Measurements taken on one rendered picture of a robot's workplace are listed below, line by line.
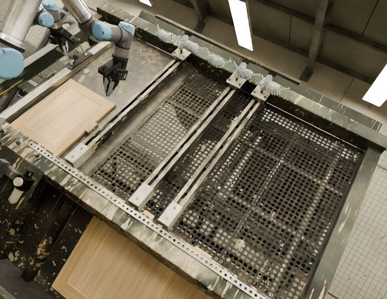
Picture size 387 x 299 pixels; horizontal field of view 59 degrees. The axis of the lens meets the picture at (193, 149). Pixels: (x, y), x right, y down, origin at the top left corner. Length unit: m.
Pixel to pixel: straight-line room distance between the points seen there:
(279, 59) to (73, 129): 5.68
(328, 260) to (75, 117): 1.57
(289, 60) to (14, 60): 6.30
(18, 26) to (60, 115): 0.89
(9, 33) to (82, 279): 1.31
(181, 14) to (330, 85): 3.55
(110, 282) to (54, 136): 0.86
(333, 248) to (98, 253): 1.22
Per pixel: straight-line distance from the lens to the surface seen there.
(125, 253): 1.96
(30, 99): 2.29
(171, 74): 2.32
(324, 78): 7.14
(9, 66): 1.39
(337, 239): 1.86
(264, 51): 7.36
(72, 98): 2.26
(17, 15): 1.40
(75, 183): 1.84
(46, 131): 2.12
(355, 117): 2.80
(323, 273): 1.77
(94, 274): 2.05
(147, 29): 2.59
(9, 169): 1.98
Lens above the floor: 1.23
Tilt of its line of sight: 2 degrees up
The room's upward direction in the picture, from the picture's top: 31 degrees clockwise
